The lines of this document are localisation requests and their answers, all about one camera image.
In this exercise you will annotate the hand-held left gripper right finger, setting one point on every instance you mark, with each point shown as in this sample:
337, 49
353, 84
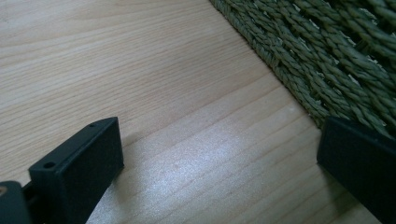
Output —
364, 168

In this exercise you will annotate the green woven straw mat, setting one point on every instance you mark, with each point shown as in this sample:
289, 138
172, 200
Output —
323, 53

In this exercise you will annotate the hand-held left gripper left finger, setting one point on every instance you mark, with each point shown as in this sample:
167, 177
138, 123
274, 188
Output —
77, 177

